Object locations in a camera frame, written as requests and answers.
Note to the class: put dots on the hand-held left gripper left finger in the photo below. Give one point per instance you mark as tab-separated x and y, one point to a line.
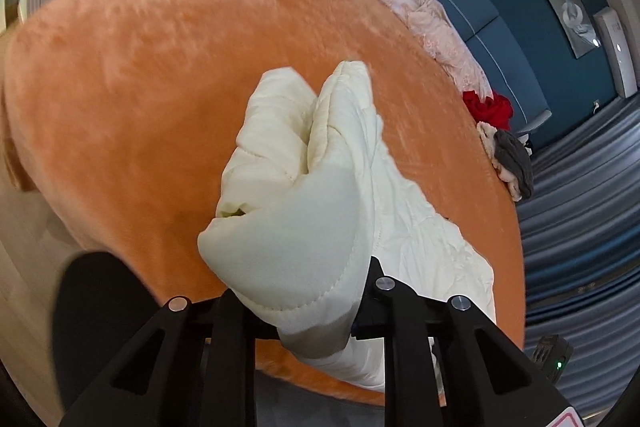
230	332

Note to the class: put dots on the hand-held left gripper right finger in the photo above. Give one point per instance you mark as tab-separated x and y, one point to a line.
400	332

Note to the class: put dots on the white quilted jacket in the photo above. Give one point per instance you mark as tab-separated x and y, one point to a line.
310	187

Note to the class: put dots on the grey pleated curtain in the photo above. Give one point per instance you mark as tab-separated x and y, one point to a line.
575	232

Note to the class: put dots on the grey knit garment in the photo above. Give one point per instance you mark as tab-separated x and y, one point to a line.
515	162

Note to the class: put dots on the cream folded garment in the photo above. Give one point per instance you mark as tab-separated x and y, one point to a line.
486	134

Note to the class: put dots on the orange plush bed blanket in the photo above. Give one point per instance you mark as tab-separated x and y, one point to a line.
150	107

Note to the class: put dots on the red garment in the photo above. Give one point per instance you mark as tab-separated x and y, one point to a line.
487	109

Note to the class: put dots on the white air conditioner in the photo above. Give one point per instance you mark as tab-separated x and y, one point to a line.
617	52

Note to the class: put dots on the pink crumpled quilt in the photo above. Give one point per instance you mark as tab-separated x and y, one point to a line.
430	22

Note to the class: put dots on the white wall socket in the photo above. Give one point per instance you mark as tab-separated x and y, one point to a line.
596	105

